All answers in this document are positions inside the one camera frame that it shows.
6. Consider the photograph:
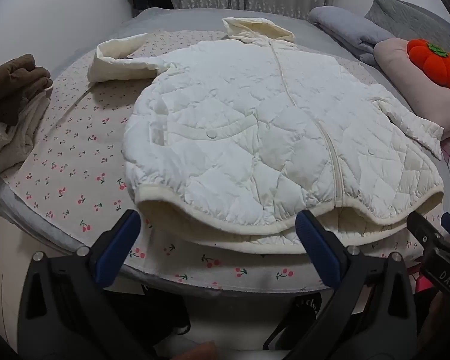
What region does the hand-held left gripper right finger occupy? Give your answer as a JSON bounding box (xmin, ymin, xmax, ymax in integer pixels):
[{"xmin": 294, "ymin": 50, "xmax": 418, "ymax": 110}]
[{"xmin": 285, "ymin": 209, "xmax": 428, "ymax": 360}]

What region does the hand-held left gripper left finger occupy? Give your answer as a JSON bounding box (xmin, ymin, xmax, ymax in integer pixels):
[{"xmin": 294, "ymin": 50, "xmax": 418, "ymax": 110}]
[{"xmin": 17, "ymin": 209, "xmax": 142, "ymax": 360}]

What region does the white quilted jacket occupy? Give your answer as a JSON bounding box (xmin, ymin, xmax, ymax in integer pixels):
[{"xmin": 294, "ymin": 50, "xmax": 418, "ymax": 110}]
[{"xmin": 87, "ymin": 17, "xmax": 446, "ymax": 256}]

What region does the cherry print blanket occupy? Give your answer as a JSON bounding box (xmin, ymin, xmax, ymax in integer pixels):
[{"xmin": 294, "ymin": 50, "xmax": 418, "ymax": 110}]
[{"xmin": 5, "ymin": 28, "xmax": 432, "ymax": 293}]

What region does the beige garment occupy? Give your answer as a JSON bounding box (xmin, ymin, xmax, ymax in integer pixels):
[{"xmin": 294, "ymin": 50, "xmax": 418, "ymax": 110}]
[{"xmin": 0, "ymin": 86, "xmax": 53, "ymax": 188}]

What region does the orange pumpkin plush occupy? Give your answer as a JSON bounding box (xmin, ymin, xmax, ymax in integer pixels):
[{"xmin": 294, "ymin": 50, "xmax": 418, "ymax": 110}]
[{"xmin": 407, "ymin": 38, "xmax": 450, "ymax": 91}]

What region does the pink pillow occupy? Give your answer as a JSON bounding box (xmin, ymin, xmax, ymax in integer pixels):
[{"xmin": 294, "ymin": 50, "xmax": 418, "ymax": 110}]
[{"xmin": 373, "ymin": 39, "xmax": 450, "ymax": 139}]

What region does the brown garment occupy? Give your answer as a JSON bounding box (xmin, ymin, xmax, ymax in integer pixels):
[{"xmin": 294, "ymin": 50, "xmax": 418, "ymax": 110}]
[{"xmin": 0, "ymin": 54, "xmax": 54, "ymax": 126}]

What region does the grey quilted pillow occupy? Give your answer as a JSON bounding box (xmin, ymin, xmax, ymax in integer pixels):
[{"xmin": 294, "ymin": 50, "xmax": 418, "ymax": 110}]
[{"xmin": 364, "ymin": 0, "xmax": 450, "ymax": 51}]

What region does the folded grey blanket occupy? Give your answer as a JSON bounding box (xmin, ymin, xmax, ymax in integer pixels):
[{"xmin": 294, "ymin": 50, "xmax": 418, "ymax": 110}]
[{"xmin": 308, "ymin": 6, "xmax": 396, "ymax": 64}]

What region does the grey bed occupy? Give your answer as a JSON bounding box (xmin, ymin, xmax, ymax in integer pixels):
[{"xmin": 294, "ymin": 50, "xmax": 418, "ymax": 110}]
[{"xmin": 0, "ymin": 5, "xmax": 450, "ymax": 302}]

